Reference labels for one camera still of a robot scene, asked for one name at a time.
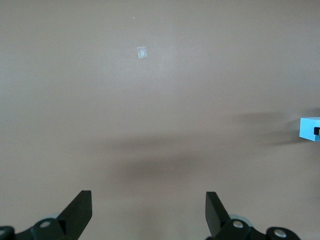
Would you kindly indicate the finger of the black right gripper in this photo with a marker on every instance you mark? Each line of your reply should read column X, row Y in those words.
column 317, row 131

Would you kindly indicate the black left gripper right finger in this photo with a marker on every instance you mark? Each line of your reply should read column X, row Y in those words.
column 217, row 217

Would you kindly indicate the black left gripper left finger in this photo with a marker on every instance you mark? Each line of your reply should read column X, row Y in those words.
column 75, row 215

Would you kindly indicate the light blue block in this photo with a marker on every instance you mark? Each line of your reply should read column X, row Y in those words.
column 306, row 128

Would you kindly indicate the clear tape piece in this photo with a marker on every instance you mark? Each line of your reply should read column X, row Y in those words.
column 142, row 52

